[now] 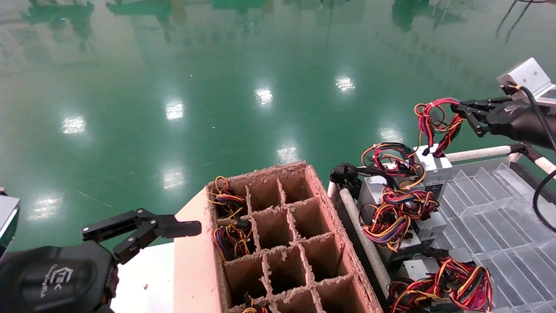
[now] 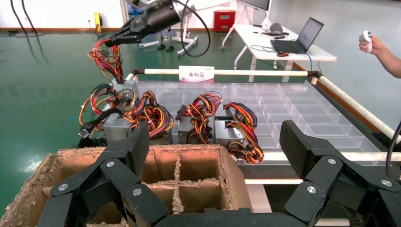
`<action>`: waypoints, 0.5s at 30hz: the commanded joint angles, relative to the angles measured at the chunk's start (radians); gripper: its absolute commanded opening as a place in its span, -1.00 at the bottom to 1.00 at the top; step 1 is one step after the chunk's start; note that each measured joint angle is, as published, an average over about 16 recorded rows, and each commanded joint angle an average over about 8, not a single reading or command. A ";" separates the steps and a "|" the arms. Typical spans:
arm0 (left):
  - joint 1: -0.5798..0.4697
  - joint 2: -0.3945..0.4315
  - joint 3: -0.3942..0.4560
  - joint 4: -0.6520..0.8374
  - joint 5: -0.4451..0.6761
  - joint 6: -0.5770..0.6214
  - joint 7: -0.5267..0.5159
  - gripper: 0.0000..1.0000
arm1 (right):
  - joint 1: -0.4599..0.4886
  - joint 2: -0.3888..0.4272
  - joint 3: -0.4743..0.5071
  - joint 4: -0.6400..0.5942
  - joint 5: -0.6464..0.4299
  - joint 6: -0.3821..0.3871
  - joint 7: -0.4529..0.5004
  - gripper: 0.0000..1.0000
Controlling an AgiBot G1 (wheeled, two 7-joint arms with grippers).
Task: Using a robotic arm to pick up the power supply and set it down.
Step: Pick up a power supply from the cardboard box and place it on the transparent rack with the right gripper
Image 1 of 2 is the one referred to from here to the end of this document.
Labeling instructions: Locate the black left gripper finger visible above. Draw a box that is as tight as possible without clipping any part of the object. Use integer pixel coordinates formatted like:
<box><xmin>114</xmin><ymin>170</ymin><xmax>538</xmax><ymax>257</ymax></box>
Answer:
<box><xmin>81</xmin><ymin>208</ymin><xmax>202</xmax><ymax>265</ymax></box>

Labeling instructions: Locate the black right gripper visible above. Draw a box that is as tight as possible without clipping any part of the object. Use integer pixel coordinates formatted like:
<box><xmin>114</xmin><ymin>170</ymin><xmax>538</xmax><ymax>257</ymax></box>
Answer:
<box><xmin>451</xmin><ymin>98</ymin><xmax>556</xmax><ymax>150</ymax></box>

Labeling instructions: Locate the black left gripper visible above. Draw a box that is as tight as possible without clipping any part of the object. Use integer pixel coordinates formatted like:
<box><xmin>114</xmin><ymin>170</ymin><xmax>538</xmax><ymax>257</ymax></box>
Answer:
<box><xmin>0</xmin><ymin>241</ymin><xmax>119</xmax><ymax>313</ymax></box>

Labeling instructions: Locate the silver power supply with wires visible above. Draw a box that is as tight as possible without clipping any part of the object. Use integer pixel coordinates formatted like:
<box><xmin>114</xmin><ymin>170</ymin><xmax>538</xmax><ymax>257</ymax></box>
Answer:
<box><xmin>241</xmin><ymin>292</ymin><xmax>271</xmax><ymax>313</ymax></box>
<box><xmin>413</xmin><ymin>98</ymin><xmax>462</xmax><ymax>198</ymax></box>
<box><xmin>329</xmin><ymin>143</ymin><xmax>424</xmax><ymax>211</ymax></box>
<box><xmin>360</xmin><ymin>187</ymin><xmax>448</xmax><ymax>266</ymax></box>
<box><xmin>212</xmin><ymin>219</ymin><xmax>256</xmax><ymax>263</ymax></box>
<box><xmin>387</xmin><ymin>256</ymin><xmax>494</xmax><ymax>313</ymax></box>
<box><xmin>205</xmin><ymin>175</ymin><xmax>249</xmax><ymax>220</ymax></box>

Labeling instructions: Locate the clear plastic compartment tray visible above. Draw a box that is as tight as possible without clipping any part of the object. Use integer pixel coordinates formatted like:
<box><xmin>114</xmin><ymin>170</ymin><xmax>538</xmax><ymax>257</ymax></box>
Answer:
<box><xmin>434</xmin><ymin>156</ymin><xmax>556</xmax><ymax>313</ymax></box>

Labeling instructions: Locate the brown cardboard divider box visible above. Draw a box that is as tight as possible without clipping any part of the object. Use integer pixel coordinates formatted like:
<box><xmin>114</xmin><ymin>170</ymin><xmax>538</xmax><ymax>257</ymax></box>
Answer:
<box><xmin>174</xmin><ymin>161</ymin><xmax>384</xmax><ymax>313</ymax></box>

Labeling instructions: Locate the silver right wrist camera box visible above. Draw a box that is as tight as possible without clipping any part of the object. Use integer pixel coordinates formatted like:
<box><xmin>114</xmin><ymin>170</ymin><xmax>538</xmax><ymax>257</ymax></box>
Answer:
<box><xmin>496</xmin><ymin>57</ymin><xmax>556</xmax><ymax>107</ymax></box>

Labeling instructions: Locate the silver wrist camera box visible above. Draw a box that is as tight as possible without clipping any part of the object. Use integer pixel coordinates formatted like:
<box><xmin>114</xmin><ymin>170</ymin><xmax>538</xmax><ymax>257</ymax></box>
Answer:
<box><xmin>0</xmin><ymin>195</ymin><xmax>20</xmax><ymax>257</ymax></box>
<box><xmin>496</xmin><ymin>57</ymin><xmax>556</xmax><ymax>107</ymax></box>

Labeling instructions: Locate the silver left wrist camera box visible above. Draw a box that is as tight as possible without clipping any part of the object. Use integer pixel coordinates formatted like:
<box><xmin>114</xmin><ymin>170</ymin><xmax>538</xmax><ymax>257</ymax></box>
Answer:
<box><xmin>0</xmin><ymin>195</ymin><xmax>20</xmax><ymax>257</ymax></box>

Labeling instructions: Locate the black cable with yellow tag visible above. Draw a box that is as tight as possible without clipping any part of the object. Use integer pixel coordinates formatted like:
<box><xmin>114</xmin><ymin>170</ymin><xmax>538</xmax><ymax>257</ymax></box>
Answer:
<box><xmin>503</xmin><ymin>84</ymin><xmax>556</xmax><ymax>234</ymax></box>

